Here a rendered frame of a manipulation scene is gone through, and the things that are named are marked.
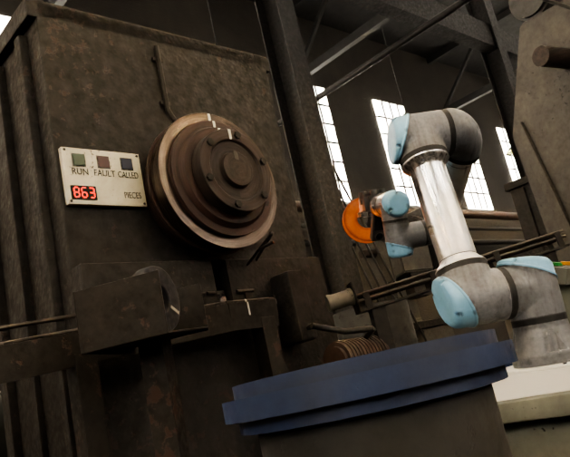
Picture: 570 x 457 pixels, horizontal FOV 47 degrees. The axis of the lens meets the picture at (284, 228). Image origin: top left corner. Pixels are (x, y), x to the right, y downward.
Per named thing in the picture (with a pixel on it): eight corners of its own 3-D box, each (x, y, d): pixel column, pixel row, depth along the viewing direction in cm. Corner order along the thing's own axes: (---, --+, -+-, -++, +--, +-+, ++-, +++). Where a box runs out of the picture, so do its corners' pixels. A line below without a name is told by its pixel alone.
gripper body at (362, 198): (379, 189, 213) (391, 187, 201) (383, 216, 213) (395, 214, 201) (356, 193, 211) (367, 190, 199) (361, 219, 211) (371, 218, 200)
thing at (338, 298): (329, 314, 223) (323, 296, 224) (353, 306, 225) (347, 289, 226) (332, 311, 217) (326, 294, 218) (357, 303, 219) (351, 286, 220)
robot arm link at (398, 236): (429, 252, 188) (423, 215, 188) (391, 259, 186) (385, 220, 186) (420, 252, 196) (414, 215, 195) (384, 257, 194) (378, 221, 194)
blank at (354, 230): (368, 252, 218) (371, 249, 215) (332, 223, 220) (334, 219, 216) (395, 219, 223) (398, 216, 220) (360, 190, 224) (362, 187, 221)
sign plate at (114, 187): (65, 206, 190) (57, 149, 195) (144, 209, 208) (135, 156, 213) (69, 203, 189) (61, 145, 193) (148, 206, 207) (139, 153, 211)
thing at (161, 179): (160, 255, 196) (136, 112, 207) (276, 252, 228) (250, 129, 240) (172, 248, 192) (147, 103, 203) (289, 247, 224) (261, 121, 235)
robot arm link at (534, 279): (577, 309, 138) (561, 247, 141) (518, 320, 136) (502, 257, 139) (550, 314, 150) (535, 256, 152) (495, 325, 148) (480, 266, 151)
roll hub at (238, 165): (200, 214, 198) (184, 130, 205) (269, 217, 217) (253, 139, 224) (211, 208, 194) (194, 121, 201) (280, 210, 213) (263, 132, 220)
